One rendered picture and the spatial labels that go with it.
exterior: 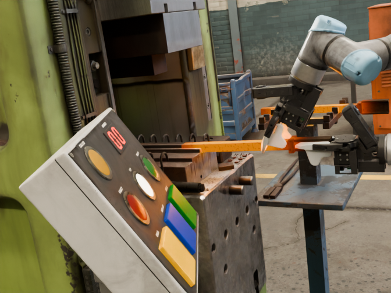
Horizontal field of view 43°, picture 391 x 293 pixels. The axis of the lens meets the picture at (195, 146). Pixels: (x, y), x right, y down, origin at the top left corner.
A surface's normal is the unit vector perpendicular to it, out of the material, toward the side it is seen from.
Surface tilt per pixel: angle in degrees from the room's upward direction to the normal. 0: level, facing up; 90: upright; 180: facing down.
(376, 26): 90
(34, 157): 89
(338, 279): 0
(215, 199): 90
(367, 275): 0
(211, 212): 90
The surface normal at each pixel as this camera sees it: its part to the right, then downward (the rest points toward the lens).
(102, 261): -0.01, 0.25
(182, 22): 0.90, -0.01
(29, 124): -0.43, 0.26
